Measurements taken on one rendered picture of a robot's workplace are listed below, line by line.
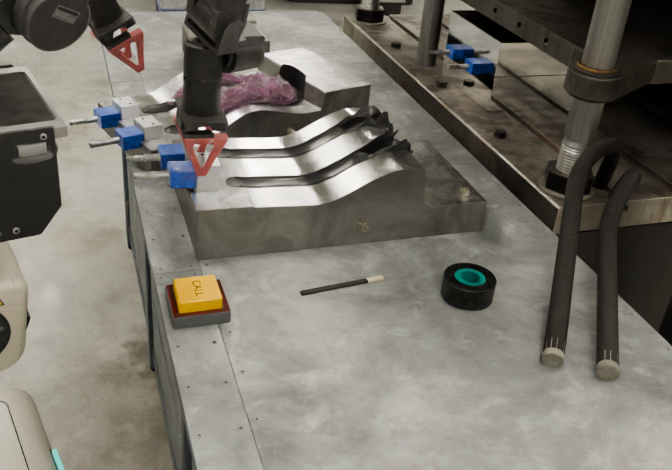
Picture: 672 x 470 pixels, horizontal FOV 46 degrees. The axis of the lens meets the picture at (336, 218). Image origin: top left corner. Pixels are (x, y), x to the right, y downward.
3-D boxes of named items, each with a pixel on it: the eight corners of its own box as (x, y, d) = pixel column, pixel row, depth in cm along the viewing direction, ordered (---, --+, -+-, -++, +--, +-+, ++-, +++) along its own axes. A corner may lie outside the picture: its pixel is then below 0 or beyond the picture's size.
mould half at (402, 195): (197, 260, 124) (196, 184, 117) (173, 184, 145) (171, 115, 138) (481, 231, 139) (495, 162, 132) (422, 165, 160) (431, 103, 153)
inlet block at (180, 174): (134, 198, 121) (134, 167, 118) (130, 183, 125) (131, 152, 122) (218, 196, 126) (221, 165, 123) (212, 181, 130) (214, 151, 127)
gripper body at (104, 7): (119, 9, 142) (98, -28, 137) (138, 25, 135) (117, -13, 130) (88, 27, 140) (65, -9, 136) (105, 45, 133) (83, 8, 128)
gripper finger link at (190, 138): (216, 161, 128) (219, 107, 123) (226, 181, 122) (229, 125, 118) (174, 163, 125) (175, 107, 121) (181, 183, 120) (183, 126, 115)
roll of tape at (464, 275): (456, 314, 117) (460, 295, 115) (431, 284, 123) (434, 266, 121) (502, 306, 120) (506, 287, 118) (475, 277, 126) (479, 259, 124)
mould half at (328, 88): (151, 178, 146) (149, 123, 141) (99, 126, 164) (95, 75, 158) (365, 131, 173) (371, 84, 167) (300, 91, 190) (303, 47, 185)
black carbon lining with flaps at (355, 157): (228, 200, 127) (229, 146, 122) (210, 157, 140) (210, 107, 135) (425, 184, 138) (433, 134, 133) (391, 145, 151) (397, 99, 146)
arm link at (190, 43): (176, 33, 114) (201, 44, 111) (213, 27, 119) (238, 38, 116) (174, 78, 117) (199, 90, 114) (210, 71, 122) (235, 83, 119)
